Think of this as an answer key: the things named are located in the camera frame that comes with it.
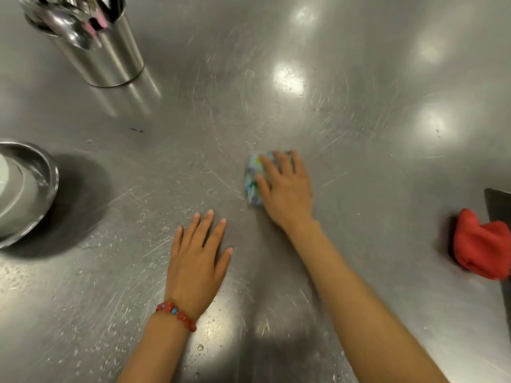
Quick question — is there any person's left hand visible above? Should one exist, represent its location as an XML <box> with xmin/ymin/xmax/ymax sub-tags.
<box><xmin>164</xmin><ymin>210</ymin><xmax>233</xmax><ymax>320</ymax></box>

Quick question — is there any person's right hand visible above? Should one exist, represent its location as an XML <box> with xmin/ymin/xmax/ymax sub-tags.
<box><xmin>255</xmin><ymin>150</ymin><xmax>314</xmax><ymax>232</ymax></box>

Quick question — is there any multicoloured cleaning sponge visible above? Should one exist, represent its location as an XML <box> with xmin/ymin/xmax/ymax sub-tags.
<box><xmin>244</xmin><ymin>151</ymin><xmax>295</xmax><ymax>207</ymax></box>

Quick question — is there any person's right forearm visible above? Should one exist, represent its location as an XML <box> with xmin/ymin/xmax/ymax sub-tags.
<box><xmin>284</xmin><ymin>220</ymin><xmax>450</xmax><ymax>383</ymax></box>

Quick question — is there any person's left forearm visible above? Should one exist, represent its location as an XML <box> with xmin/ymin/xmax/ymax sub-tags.
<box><xmin>116</xmin><ymin>313</ymin><xmax>191</xmax><ymax>383</ymax></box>

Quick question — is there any steel bowl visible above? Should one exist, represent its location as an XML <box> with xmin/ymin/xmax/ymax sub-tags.
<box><xmin>0</xmin><ymin>141</ymin><xmax>60</xmax><ymax>249</ymax></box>

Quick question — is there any steel utensil holder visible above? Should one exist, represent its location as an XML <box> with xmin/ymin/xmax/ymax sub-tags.
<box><xmin>25</xmin><ymin>0</ymin><xmax>145</xmax><ymax>88</ymax></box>

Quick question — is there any red cloth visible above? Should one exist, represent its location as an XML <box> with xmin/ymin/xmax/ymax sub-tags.
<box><xmin>453</xmin><ymin>208</ymin><xmax>511</xmax><ymax>281</ymax></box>

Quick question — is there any dark grey board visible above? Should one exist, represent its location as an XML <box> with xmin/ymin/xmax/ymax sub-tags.
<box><xmin>484</xmin><ymin>188</ymin><xmax>511</xmax><ymax>315</ymax></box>

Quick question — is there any steel spoon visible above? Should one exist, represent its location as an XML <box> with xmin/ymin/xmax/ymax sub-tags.
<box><xmin>20</xmin><ymin>0</ymin><xmax>96</xmax><ymax>51</ymax></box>

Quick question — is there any red beaded bracelet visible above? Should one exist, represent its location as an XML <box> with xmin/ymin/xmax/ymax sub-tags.
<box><xmin>156</xmin><ymin>301</ymin><xmax>198</xmax><ymax>333</ymax></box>

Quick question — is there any pink handled utensil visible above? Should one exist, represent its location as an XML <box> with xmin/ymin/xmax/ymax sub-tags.
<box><xmin>86</xmin><ymin>5</ymin><xmax>109</xmax><ymax>35</ymax></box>

